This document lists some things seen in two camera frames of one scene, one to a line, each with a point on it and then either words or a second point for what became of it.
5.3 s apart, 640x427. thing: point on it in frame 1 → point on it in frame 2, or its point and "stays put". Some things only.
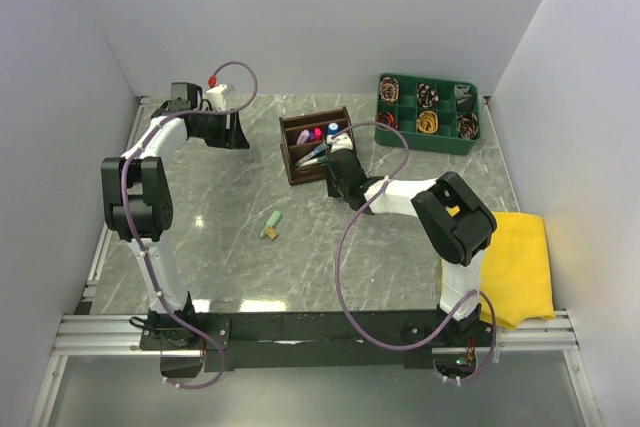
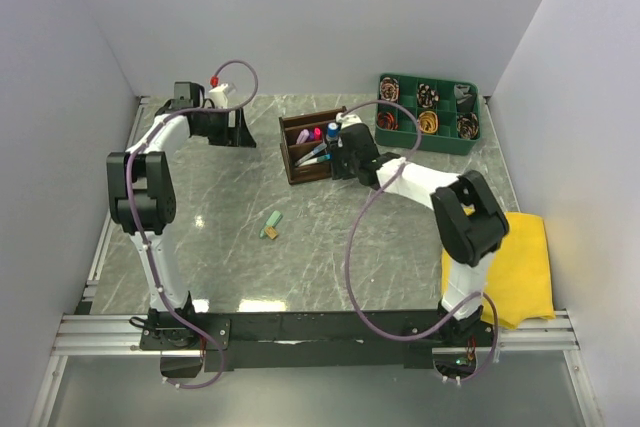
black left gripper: x=229 y=138 stays put
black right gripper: x=332 y=192 → x=337 y=170
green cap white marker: x=322 y=159 stays put
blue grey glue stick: x=333 y=128 stays put
